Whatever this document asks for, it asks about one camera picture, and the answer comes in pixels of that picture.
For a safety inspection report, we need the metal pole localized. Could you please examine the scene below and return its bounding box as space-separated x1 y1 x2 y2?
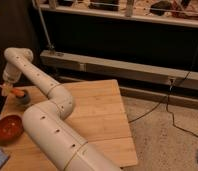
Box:
35 0 55 53

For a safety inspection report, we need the white shelf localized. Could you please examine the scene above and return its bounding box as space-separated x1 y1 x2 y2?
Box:
32 0 198 28

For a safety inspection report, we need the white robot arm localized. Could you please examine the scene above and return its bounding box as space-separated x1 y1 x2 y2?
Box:
3 47 122 171

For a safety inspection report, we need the red bowl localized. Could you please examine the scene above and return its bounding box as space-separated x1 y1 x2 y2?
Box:
0 115 24 141

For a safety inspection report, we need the long baseboard heater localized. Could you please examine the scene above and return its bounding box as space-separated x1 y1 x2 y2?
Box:
40 50 198 90

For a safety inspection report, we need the black power cable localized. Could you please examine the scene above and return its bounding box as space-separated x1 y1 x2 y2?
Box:
128 31 198 141

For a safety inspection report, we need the dark ceramic cup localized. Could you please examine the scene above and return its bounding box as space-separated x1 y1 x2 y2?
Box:
16 90 31 106

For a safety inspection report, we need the orange pepper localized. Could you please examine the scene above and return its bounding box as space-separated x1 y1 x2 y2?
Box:
11 89 25 97

